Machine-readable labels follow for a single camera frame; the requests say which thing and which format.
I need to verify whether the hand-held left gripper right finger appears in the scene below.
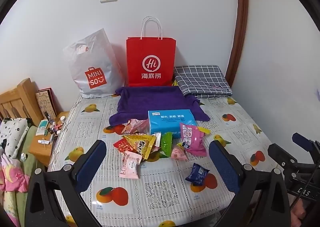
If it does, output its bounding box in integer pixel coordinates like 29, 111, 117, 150
209, 140, 292, 227

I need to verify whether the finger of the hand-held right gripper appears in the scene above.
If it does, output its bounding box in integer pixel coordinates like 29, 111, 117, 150
267, 143, 304, 175
292, 132, 320, 164

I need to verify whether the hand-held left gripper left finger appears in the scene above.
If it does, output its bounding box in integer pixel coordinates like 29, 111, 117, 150
25, 139, 107, 227

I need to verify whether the red snack packet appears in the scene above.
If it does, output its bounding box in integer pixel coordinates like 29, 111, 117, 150
113, 138, 132, 154

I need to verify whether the pale pink labelled snack packet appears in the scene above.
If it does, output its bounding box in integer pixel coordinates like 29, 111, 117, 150
119, 151, 143, 180

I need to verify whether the magenta snack packet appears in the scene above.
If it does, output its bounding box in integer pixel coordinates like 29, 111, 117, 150
179, 122, 212, 157

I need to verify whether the small pink snack packet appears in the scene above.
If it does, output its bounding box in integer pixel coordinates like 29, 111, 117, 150
171, 142, 190, 162

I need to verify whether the yellow snack packet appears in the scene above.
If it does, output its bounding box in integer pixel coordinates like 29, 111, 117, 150
122, 133, 157, 160

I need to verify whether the green snack packet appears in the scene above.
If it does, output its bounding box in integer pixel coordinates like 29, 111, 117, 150
160, 132, 173, 159

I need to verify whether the person's right hand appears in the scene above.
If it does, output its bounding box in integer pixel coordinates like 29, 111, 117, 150
290, 199, 309, 227

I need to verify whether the dark blue snack packet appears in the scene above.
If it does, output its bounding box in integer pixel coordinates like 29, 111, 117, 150
185, 163, 210, 186

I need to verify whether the wooden nightstand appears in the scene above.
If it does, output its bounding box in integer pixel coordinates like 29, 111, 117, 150
28, 111, 71, 167

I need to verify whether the pink triangular snack packet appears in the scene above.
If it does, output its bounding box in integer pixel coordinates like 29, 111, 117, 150
122, 118, 149, 134

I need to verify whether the white teal box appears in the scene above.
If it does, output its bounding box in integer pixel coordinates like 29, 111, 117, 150
36, 119, 49, 135

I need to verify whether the fruit-printed tablecloth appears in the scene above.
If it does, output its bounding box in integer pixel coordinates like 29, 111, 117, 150
47, 92, 277, 227

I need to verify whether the blue tissue pack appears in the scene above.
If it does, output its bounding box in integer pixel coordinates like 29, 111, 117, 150
147, 109, 193, 139

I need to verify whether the patterned hardcover book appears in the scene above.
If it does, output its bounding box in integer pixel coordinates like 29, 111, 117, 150
35, 88, 58, 127

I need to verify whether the pink plush blanket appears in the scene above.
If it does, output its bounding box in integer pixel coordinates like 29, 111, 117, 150
0, 153, 30, 192

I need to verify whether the spotted white pillow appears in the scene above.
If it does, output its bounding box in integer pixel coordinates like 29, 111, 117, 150
0, 117, 32, 160

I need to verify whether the grey checked folded cloth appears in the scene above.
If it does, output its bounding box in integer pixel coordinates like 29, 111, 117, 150
174, 65, 233, 99

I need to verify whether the purple towel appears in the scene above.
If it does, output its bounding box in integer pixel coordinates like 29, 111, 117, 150
108, 86, 211, 127

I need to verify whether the white plastic shopping bag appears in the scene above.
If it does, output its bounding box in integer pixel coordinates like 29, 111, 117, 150
62, 28, 125, 99

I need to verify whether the wooden headboard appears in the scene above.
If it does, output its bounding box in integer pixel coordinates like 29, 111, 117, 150
0, 78, 45, 127

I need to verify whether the red paper bag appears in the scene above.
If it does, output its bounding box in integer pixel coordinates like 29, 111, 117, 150
126, 16, 177, 87

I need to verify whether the brown wooden door frame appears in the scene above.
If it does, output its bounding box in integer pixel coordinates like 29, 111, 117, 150
226, 0, 250, 88

